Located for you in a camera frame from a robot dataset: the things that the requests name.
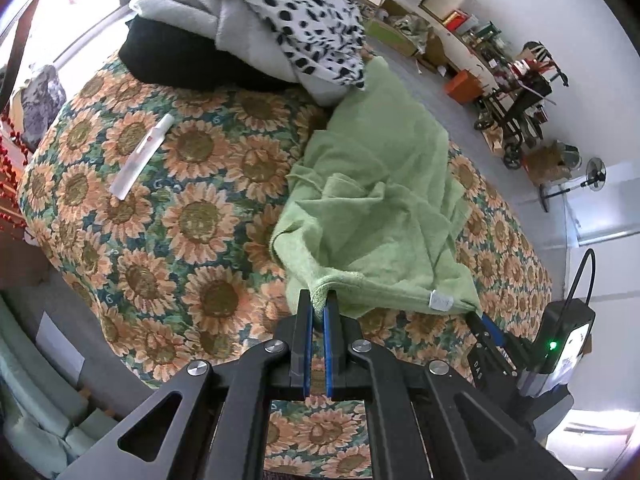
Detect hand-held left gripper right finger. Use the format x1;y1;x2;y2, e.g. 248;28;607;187
324;294;576;480

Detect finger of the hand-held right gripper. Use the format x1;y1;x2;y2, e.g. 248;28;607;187
469;312;521;391

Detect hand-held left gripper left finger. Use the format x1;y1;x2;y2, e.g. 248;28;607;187
57;291;314;480

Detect green shirt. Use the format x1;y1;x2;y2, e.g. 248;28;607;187
270;57;483;318

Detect sunflower print blanket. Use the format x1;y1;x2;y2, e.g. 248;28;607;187
17;55;553;480

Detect standing fan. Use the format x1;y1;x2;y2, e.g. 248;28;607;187
539;157;608;212

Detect brown cardboard box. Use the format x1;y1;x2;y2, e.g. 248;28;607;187
522;140;581;185

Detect black stroller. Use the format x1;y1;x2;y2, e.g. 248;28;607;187
474;42;570;170

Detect white plastic strip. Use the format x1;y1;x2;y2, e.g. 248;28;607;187
111;114;175;200

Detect orange box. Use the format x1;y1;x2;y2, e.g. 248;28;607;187
445;70;485;106

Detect white paper sheet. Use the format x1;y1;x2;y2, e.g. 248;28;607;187
37;312;86;386

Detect pale green cushions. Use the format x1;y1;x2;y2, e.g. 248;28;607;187
0;290;101;480

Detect green flat box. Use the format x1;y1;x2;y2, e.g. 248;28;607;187
364;17;418;58

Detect cluttered white shelf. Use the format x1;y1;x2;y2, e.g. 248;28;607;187
370;0;506;91

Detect grey fleece cloth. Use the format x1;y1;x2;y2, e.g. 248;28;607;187
129;0;351;107

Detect black spotted white cloth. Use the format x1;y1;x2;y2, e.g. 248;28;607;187
172;0;368;92

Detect grey patterned pillow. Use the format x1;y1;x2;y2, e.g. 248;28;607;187
22;65;67;153

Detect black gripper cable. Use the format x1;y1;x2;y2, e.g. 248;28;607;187
565;249;597;306

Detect red bead string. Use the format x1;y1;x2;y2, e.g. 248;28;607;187
0;115;26;233

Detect black strap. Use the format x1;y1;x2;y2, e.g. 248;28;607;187
0;0;38;108

